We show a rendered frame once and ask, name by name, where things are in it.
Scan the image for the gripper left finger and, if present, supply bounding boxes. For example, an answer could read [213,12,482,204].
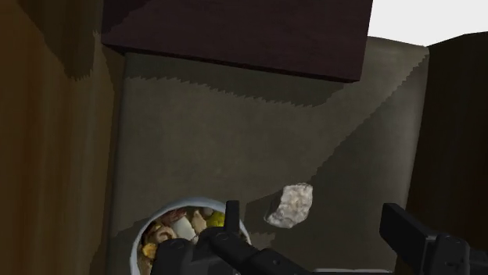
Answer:
[150,200,314,275]

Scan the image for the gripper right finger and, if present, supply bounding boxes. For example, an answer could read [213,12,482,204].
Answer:
[379,202,488,275]

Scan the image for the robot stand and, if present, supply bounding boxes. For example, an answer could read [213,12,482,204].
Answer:
[100,0,374,84]

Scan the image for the white bowl of food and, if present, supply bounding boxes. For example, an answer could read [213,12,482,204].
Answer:
[130,196,252,275]

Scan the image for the pale grey rock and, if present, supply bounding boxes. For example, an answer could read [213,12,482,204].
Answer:
[265,183,314,230]

